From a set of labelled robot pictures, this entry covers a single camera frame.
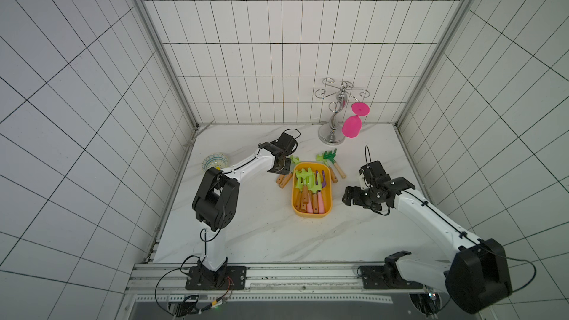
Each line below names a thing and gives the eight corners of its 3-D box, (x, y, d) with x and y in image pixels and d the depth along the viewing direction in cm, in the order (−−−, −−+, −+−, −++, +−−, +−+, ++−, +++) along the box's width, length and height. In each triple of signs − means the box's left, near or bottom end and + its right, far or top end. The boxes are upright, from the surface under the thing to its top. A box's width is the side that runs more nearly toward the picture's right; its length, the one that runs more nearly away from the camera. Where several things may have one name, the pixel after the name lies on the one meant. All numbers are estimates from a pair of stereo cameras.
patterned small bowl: (205, 171, 103) (201, 164, 99) (208, 159, 108) (205, 152, 104) (225, 171, 103) (223, 164, 99) (228, 159, 108) (226, 152, 104)
